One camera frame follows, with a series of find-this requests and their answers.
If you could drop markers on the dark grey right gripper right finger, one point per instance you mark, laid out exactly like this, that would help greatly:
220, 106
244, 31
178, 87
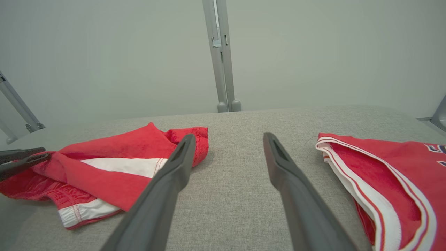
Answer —
303, 209

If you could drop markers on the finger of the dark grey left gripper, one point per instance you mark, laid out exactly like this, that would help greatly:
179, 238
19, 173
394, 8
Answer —
17, 154
21, 165

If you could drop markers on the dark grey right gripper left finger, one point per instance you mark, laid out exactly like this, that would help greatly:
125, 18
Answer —
156, 209

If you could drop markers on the red shorts with white stripes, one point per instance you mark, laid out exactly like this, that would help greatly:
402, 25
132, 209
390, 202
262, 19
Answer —
104, 181

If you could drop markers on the red jersey with white trim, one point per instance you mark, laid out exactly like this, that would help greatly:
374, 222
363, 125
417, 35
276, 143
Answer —
393, 167

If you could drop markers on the grey metal frame with caster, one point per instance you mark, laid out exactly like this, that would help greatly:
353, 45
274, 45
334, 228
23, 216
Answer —
19, 108

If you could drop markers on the grey partition post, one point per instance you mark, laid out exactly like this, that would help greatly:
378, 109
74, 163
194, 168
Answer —
223, 69

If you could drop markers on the grey metal frame piece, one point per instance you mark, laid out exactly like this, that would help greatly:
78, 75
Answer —
438, 116

